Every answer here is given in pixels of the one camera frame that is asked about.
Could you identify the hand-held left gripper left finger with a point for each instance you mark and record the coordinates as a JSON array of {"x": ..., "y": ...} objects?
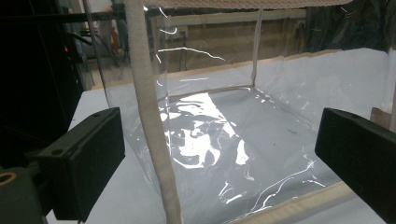
[{"x": 84, "y": 161}]

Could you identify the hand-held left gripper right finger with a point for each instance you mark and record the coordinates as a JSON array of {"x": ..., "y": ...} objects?
[{"x": 361, "y": 155}]

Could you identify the clear plastic storage bag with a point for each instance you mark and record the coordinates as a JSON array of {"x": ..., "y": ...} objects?
[{"x": 236, "y": 130}]

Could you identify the brown wooden block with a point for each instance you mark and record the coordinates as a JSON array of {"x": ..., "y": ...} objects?
[{"x": 380, "y": 118}]

